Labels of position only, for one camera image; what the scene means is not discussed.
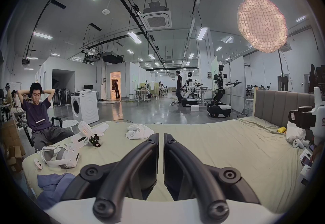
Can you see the floor lamp with paper shade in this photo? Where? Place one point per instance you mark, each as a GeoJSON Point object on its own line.
{"type": "Point", "coordinates": [262, 24]}

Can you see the white headset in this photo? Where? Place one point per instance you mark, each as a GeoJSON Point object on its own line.
{"type": "Point", "coordinates": [64, 158]}

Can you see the white hand controller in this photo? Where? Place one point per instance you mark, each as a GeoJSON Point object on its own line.
{"type": "Point", "coordinates": [296, 143]}

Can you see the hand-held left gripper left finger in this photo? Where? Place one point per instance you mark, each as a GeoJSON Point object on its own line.
{"type": "Point", "coordinates": [119, 182]}

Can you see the white washing machine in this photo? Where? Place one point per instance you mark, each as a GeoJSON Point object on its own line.
{"type": "Point", "coordinates": [87, 108]}

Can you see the small yellow cloth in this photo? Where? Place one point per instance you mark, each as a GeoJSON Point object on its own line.
{"type": "Point", "coordinates": [281, 130]}

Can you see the small pink-white controller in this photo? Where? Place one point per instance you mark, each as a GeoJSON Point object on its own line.
{"type": "Point", "coordinates": [38, 164]}

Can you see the stack of brown cartons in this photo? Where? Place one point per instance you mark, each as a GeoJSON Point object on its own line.
{"type": "Point", "coordinates": [10, 139]}

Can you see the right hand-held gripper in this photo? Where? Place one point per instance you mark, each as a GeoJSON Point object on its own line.
{"type": "Point", "coordinates": [318, 114]}

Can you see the white pillow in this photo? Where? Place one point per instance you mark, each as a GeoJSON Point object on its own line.
{"type": "Point", "coordinates": [294, 130]}

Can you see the bed with pale green sheet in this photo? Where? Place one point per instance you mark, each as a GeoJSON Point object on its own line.
{"type": "Point", "coordinates": [241, 147]}

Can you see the grey padded headboard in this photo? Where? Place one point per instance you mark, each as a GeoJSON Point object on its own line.
{"type": "Point", "coordinates": [274, 106]}

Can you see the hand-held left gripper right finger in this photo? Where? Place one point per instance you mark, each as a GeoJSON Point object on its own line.
{"type": "Point", "coordinates": [193, 179]}

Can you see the bunched white cloth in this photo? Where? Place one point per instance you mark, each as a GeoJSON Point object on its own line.
{"type": "Point", "coordinates": [139, 131]}

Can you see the white round stool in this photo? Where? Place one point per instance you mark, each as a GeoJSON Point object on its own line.
{"type": "Point", "coordinates": [69, 123]}
{"type": "Point", "coordinates": [249, 101]}

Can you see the black and white robot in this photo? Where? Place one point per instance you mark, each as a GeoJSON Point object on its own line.
{"type": "Point", "coordinates": [219, 106]}
{"type": "Point", "coordinates": [189, 98]}

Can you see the folded white cloth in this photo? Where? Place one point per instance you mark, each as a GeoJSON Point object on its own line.
{"type": "Point", "coordinates": [102, 128]}

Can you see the blue garment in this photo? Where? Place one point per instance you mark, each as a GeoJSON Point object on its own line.
{"type": "Point", "coordinates": [53, 185]}

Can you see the white box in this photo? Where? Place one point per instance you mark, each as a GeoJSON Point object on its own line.
{"type": "Point", "coordinates": [195, 108]}

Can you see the black chair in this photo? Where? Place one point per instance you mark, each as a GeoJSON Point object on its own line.
{"type": "Point", "coordinates": [58, 120]}

